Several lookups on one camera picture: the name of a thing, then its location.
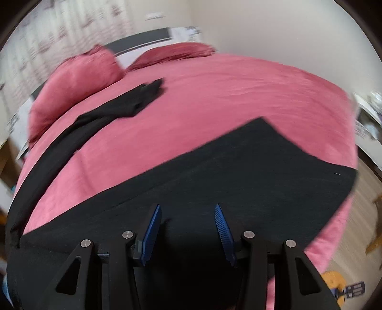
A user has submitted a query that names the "pink velvet bed cover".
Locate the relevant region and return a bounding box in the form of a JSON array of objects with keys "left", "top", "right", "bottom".
[{"left": 6, "top": 54, "right": 357, "bottom": 309}]

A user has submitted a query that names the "dark red pillow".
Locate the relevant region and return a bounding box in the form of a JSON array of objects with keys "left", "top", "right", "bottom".
[{"left": 126, "top": 42, "right": 216, "bottom": 72}]

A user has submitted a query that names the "wall power strip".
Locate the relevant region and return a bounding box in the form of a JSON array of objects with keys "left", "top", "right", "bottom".
[{"left": 145, "top": 12, "right": 164, "bottom": 21}]

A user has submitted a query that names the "patterned white curtain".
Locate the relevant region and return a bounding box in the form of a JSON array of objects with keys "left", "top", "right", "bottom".
[{"left": 1, "top": 0, "right": 135, "bottom": 108}]

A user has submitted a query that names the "white and grey headboard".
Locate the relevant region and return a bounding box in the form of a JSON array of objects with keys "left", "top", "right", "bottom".
[{"left": 8, "top": 26, "right": 204, "bottom": 150}]

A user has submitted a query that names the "folded red duvet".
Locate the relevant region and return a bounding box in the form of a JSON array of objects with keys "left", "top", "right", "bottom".
[{"left": 28, "top": 45, "right": 124, "bottom": 147}]

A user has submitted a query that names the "black wool garment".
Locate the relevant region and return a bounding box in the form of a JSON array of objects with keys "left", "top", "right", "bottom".
[{"left": 5, "top": 77, "right": 357, "bottom": 309}]

